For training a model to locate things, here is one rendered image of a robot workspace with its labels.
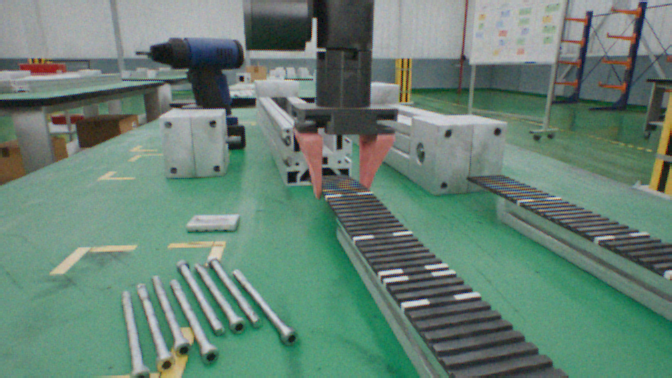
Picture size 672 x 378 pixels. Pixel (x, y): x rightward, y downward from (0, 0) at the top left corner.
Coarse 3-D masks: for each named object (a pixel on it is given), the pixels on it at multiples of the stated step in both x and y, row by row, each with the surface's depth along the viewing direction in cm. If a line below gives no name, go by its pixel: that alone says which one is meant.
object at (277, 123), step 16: (256, 96) 126; (256, 112) 133; (272, 112) 77; (288, 112) 112; (272, 128) 75; (288, 128) 59; (320, 128) 70; (272, 144) 78; (288, 144) 61; (336, 144) 65; (288, 160) 64; (304, 160) 60; (336, 160) 62; (288, 176) 65; (304, 176) 64
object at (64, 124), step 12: (48, 60) 513; (60, 60) 516; (72, 60) 518; (84, 60) 521; (36, 72) 435; (48, 72) 438; (60, 72) 436; (72, 72) 487; (60, 120) 504; (72, 120) 506; (60, 132) 450; (72, 132) 454
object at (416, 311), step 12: (420, 300) 25; (432, 300) 25; (444, 300) 25; (456, 300) 25; (468, 300) 25; (480, 300) 25; (408, 312) 24; (420, 312) 24; (432, 312) 24; (444, 312) 24; (456, 312) 24; (468, 312) 24; (480, 312) 24
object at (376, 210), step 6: (336, 210) 39; (342, 210) 39; (348, 210) 39; (354, 210) 39; (360, 210) 40; (366, 210) 40; (372, 210) 40; (378, 210) 40; (384, 210) 40; (336, 216) 39; (342, 216) 38; (348, 216) 38; (354, 216) 38
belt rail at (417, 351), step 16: (352, 256) 37; (368, 272) 33; (368, 288) 33; (384, 288) 29; (384, 304) 29; (400, 320) 27; (400, 336) 26; (416, 336) 24; (416, 352) 24; (416, 368) 24; (432, 368) 23
